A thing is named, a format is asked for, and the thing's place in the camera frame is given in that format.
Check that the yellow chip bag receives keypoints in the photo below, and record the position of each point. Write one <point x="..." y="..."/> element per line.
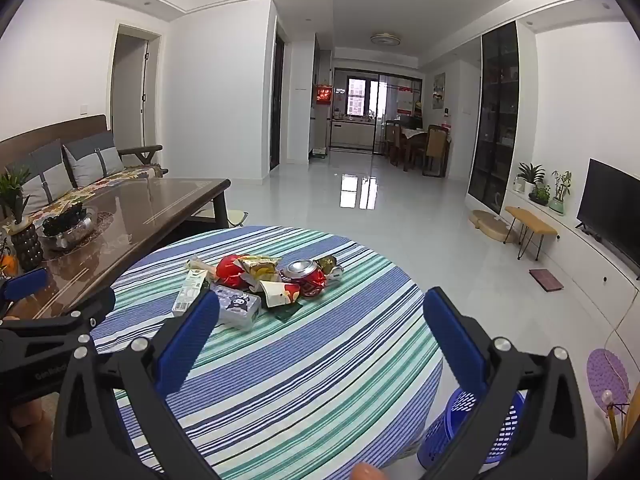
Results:
<point x="262" y="267"/>

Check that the white tissue pack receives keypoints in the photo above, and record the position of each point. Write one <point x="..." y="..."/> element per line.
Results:
<point x="240" y="307"/>

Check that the beige paper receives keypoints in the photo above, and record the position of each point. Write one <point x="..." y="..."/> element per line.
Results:
<point x="200" y="263"/>

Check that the plant in black vase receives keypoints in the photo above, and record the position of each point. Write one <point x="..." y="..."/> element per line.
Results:
<point x="25" y="247"/>

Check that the potted plant white pot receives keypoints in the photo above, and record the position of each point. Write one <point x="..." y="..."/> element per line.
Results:
<point x="529" y="177"/>

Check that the orange fruit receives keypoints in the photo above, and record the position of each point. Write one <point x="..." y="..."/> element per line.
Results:
<point x="7" y="262"/>

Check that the dining table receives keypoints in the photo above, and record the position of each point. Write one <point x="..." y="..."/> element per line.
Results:
<point x="415" y="135"/>

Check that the metal fruit bowl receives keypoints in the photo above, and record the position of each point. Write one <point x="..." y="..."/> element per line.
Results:
<point x="67" y="232"/>

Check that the person's left hand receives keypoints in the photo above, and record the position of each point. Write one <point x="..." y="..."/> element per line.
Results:
<point x="27" y="415"/>

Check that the dark door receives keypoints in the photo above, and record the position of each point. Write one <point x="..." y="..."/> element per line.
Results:
<point x="277" y="100"/>

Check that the red white paper packet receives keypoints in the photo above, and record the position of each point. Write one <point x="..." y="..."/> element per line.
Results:
<point x="280" y="292"/>

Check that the small leafy potted plant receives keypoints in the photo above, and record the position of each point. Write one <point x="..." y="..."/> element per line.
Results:
<point x="540" y="194"/>

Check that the brown floor scale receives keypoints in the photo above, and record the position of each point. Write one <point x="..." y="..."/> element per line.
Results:
<point x="546" y="280"/>

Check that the blue plastic waste basket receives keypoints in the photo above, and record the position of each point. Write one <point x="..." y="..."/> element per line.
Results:
<point x="452" y="430"/>

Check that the wall picture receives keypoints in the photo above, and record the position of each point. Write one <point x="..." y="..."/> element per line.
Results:
<point x="439" y="85"/>

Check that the striped blue green tablecloth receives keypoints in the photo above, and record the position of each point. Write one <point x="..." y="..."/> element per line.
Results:
<point x="310" y="360"/>

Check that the red wall decoration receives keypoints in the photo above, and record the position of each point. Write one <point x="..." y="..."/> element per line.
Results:
<point x="324" y="94"/>

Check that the floral sofa cover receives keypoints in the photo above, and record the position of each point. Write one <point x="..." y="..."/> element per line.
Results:
<point x="125" y="175"/>

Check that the kitchen window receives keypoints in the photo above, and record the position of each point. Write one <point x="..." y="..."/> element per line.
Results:
<point x="362" y="97"/>

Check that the kitchen counter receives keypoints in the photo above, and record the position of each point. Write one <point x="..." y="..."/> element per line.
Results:
<point x="352" y="132"/>

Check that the wooden sofa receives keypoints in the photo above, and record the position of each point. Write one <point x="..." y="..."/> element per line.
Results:
<point x="75" y="127"/>

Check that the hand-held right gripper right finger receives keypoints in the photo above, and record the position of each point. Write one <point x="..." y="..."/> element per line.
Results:
<point x="452" y="342"/>

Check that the beige floor cushion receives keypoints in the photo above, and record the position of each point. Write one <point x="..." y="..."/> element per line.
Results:
<point x="500" y="232"/>
<point x="482" y="217"/>

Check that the snack wrappers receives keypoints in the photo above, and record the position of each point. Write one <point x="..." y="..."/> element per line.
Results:
<point x="307" y="280"/>

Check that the red snack packet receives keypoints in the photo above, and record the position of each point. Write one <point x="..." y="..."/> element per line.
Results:
<point x="231" y="270"/>

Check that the cream stool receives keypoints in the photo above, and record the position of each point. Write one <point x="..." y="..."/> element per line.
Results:
<point x="237" y="217"/>

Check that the white door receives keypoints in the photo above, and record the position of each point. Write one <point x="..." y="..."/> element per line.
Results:
<point x="127" y="90"/>

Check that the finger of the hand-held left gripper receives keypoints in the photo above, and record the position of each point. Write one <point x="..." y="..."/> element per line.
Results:
<point x="97" y="305"/>
<point x="25" y="282"/>

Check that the purple round mat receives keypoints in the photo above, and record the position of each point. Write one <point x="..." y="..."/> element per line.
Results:
<point x="602" y="380"/>

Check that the grey sofa cushion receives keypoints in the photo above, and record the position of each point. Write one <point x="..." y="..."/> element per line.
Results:
<point x="45" y="180"/>
<point x="92" y="160"/>

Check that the dark green wrapper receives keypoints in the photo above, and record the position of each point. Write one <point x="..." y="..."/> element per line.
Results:
<point x="289" y="311"/>

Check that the wooden dining chair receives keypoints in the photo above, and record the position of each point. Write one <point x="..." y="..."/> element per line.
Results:
<point x="436" y="150"/>
<point x="394" y="142"/>

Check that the wooden coffee table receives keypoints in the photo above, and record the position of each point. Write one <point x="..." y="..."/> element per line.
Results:
<point x="150" y="210"/>

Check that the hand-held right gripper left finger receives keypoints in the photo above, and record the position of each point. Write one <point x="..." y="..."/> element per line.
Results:
<point x="187" y="342"/>

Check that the black glass cabinet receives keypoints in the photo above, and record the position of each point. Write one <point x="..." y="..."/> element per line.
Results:
<point x="492" y="110"/>

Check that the bamboo plant green pot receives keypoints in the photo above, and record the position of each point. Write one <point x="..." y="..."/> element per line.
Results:
<point x="559" y="200"/>

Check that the black television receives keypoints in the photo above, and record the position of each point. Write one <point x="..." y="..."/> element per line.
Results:
<point x="610" y="205"/>

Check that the round ceiling lamp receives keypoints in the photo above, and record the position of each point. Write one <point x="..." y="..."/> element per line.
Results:
<point x="385" y="39"/>

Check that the yellow wooden bench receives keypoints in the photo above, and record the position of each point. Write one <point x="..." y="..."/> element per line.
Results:
<point x="530" y="220"/>

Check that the white low television cabinet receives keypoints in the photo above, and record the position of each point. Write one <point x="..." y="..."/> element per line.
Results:
<point x="590" y="270"/>

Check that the green white milk carton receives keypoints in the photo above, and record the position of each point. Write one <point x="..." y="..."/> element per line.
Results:
<point x="185" y="295"/>

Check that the yellow stick with white ball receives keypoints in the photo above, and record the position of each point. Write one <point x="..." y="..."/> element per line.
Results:
<point x="612" y="420"/>

